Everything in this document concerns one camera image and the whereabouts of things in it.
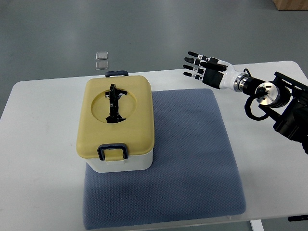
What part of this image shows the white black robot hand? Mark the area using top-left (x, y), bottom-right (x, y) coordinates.
top-left (183, 51), bottom-right (244, 91)

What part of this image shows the yellow box lid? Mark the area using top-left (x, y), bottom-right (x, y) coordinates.
top-left (77, 76), bottom-right (154, 161)

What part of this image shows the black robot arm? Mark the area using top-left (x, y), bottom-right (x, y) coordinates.
top-left (238, 69), bottom-right (308, 153)

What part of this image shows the cardboard box corner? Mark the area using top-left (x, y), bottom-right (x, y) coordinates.
top-left (273, 0), bottom-right (308, 11)

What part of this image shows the blue grey cushion mat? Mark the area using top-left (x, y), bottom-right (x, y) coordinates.
top-left (83, 89), bottom-right (246, 230)

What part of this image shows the white table leg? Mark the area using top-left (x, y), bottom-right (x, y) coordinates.
top-left (250, 219), bottom-right (264, 231)

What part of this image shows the black bracket under table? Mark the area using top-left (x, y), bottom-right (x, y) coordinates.
top-left (288, 215), bottom-right (308, 222)

